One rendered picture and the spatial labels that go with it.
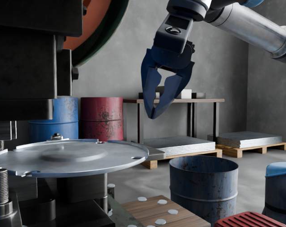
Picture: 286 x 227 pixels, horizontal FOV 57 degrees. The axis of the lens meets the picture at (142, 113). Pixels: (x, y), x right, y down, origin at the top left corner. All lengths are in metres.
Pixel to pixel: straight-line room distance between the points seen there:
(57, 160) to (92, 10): 0.57
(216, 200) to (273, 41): 0.98
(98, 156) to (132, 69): 3.82
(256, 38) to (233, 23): 0.10
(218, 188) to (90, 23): 1.09
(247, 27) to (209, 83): 4.47
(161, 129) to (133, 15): 1.92
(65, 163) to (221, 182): 1.18
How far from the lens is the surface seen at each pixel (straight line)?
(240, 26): 0.74
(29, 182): 0.45
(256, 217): 0.34
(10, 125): 0.49
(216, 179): 1.52
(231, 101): 5.63
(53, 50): 0.45
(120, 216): 0.59
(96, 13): 0.92
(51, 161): 0.49
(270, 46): 0.84
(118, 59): 4.19
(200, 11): 0.49
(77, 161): 0.47
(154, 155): 0.53
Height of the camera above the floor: 0.89
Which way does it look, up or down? 4 degrees down
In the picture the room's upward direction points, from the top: straight up
